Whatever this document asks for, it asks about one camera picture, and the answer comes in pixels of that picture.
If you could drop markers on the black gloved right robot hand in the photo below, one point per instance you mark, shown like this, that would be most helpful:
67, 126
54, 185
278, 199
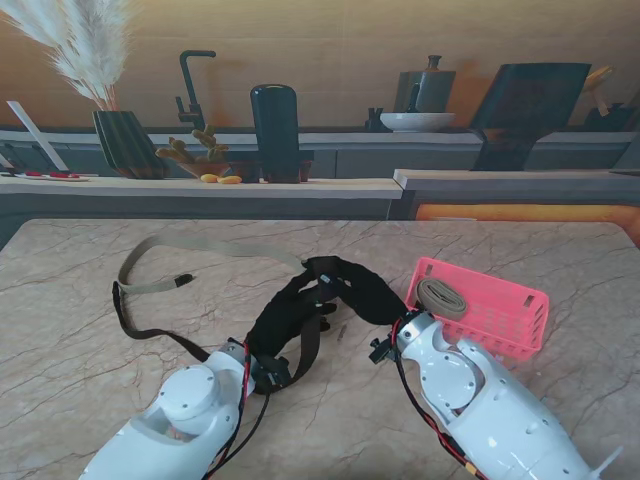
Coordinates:
370, 295

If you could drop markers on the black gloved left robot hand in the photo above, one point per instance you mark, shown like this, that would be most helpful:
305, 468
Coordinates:
285, 315

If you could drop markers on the dark brown belt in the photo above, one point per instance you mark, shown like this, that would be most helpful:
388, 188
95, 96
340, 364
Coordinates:
310, 350

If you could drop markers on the beige woven belt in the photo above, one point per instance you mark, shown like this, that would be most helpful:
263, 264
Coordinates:
440, 297
145, 288

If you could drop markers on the pink plastic storage basket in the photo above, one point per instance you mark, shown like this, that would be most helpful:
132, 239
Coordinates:
500, 315

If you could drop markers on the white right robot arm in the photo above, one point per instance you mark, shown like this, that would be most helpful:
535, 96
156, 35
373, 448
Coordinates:
475, 400

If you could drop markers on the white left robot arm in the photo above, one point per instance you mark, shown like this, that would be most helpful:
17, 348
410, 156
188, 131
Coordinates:
190, 395

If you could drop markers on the grey back counter cabinets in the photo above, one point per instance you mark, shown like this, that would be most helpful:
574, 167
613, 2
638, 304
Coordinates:
360, 160

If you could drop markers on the orange fruit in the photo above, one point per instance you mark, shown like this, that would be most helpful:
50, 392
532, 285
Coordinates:
209, 178
230, 180

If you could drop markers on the small black stand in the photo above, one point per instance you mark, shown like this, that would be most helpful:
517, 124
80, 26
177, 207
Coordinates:
374, 122

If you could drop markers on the raised counter orange glow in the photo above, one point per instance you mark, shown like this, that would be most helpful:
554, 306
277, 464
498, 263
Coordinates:
500, 180

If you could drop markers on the white speckled bowl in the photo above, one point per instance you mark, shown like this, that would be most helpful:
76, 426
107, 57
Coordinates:
417, 121

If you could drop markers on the cactus plants in bowl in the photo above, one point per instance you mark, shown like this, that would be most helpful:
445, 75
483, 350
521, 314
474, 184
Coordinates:
210, 150

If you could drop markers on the tall black cylinder container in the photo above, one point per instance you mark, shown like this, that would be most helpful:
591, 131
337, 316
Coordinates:
275, 130

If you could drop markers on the grey pot with lid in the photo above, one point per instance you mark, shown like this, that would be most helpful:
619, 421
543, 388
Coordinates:
430, 90

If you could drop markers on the dark ribbed vase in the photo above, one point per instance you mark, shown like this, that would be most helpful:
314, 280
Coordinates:
125, 145

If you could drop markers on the black kitchen faucet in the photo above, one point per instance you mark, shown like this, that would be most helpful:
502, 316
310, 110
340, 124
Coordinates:
189, 85

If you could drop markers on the plate with red food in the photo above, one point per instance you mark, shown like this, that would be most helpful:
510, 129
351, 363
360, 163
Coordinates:
55, 176

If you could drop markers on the dark utensil holder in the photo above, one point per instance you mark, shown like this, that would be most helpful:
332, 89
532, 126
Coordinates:
615, 120

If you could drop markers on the white leaning board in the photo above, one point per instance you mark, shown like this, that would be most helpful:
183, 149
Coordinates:
35, 132

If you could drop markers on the wooden kitchen utensils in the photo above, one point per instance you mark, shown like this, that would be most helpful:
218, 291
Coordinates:
597, 82

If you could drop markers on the white pampas grass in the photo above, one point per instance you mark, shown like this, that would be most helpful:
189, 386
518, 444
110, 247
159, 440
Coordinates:
95, 65

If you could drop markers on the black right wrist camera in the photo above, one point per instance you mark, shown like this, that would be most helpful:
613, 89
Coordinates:
382, 350

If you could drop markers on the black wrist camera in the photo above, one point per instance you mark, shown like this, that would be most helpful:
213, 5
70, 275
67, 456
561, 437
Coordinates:
382, 350
272, 375

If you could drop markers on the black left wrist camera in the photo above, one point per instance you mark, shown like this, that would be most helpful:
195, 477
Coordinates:
272, 375

